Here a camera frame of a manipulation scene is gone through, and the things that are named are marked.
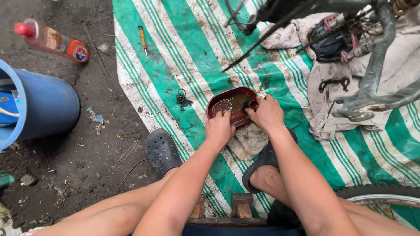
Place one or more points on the person's left hand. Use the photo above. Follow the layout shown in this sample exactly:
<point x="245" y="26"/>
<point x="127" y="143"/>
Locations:
<point x="219" y="128"/>

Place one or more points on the person's right hand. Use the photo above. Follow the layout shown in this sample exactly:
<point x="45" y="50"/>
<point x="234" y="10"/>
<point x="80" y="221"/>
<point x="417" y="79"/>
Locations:
<point x="267" y="114"/>

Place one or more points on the person's left fingers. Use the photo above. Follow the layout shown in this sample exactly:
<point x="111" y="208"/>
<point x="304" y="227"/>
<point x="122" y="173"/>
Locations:
<point x="226" y="113"/>

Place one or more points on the red oval tray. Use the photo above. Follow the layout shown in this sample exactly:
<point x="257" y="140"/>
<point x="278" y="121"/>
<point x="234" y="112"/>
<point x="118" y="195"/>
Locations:
<point x="231" y="105"/>

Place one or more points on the dirty grey rag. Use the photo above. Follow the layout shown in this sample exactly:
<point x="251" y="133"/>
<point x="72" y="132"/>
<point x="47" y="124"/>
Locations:
<point x="247" y="141"/>

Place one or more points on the green white striped tarp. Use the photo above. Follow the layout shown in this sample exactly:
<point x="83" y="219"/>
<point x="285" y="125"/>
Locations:
<point x="203" y="65"/>

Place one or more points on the black clog shoe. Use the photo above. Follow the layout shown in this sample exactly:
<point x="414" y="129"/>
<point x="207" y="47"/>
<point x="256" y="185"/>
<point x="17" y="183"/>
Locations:
<point x="262" y="160"/>
<point x="161" y="151"/>

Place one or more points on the wooden stool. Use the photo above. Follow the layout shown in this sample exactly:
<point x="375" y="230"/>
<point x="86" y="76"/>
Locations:
<point x="229" y="213"/>

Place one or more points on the person's right leg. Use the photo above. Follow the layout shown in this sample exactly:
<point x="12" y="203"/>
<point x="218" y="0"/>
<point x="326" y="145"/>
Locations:
<point x="328" y="209"/>

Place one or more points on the person's leg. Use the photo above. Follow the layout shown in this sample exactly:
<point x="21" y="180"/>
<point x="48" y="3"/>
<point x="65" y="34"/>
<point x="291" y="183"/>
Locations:
<point x="328" y="209"/>
<point x="108" y="209"/>

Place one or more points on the person's left leg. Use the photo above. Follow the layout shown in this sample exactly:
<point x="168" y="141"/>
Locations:
<point x="108" y="209"/>

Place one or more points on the bicycle wheel with tyre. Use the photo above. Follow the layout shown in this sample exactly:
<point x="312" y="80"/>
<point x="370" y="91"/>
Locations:
<point x="377" y="193"/>

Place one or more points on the dirty beige cloth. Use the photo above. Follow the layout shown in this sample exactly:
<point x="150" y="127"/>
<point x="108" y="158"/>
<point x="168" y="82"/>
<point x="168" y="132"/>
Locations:
<point x="393" y="65"/>

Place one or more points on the pink liquid plastic bottle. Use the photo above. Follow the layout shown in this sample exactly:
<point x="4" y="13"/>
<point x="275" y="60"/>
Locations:
<point x="52" y="41"/>

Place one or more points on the blue plastic bucket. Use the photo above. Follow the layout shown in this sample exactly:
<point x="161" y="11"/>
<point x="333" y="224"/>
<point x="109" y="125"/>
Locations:
<point x="36" y="105"/>

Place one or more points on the grey bicycle frame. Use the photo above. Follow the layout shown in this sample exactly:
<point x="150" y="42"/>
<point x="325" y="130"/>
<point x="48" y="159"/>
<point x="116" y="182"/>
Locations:
<point x="374" y="72"/>

